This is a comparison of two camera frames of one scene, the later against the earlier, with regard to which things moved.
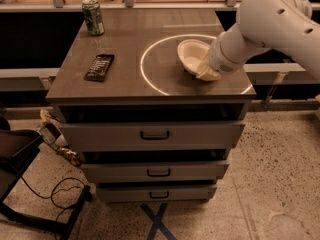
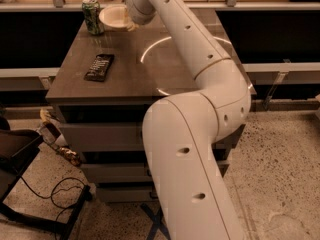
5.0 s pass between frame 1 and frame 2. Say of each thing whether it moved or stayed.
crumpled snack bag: stayed
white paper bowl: moved
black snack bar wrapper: stayed
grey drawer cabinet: stayed
